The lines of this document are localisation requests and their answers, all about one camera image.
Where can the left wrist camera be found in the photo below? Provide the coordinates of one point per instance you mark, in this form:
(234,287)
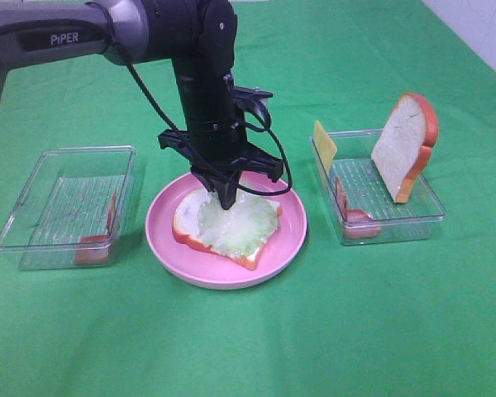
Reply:
(253,100)

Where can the bacon strip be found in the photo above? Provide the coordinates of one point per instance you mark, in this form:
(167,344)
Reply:
(356,221)
(99,247)

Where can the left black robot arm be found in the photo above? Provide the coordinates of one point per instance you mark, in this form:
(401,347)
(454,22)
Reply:
(198,37)

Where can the left clear plastic tray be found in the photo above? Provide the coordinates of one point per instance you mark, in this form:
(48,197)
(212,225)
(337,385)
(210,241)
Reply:
(66,198)

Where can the pink round plate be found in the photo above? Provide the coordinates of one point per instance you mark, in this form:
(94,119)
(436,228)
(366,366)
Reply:
(217,272)

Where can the green lettuce leaf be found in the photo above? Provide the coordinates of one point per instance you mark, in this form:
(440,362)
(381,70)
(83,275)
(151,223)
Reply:
(242,229)

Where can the right clear plastic tray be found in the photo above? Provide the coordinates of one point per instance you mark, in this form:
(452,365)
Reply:
(418,219)

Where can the white bread slice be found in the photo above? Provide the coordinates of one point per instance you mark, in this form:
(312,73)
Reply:
(185,230)
(405,145)

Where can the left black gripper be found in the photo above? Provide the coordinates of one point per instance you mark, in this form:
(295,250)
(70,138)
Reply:
(219,152)

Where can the green tablecloth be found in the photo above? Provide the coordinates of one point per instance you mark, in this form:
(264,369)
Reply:
(402,319)

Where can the clear plastic tray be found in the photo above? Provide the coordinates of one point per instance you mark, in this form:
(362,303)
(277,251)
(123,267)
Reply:
(418,219)
(66,198)

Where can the yellow cheese slice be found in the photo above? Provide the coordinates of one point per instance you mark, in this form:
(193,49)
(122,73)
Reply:
(326,147)

